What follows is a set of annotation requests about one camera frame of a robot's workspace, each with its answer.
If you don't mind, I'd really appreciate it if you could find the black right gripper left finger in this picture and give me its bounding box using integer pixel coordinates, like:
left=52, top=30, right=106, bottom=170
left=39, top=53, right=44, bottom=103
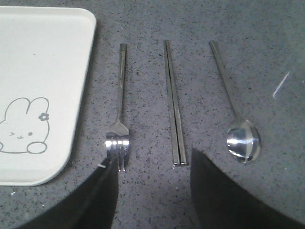
left=19, top=157, right=118, bottom=229

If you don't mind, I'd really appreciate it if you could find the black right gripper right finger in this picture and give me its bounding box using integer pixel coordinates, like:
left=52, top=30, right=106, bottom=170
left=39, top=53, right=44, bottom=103
left=191, top=148, right=305, bottom=229

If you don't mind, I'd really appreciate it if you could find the silver metal fork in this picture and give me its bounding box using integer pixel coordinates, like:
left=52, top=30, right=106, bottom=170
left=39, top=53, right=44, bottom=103
left=105, top=43, right=130, bottom=172

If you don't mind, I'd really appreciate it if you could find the silver metal spoon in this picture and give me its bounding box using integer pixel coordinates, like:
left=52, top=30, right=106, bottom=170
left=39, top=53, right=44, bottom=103
left=209, top=41, right=262, bottom=163

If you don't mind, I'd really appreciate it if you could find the silver metal chopstick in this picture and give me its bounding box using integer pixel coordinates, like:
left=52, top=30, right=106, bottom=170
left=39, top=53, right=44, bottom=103
left=167, top=41, right=188, bottom=167
left=163, top=40, right=180, bottom=167

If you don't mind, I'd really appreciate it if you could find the cream rabbit serving tray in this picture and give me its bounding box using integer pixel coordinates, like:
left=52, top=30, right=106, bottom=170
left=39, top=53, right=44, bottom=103
left=0, top=6, right=96, bottom=186

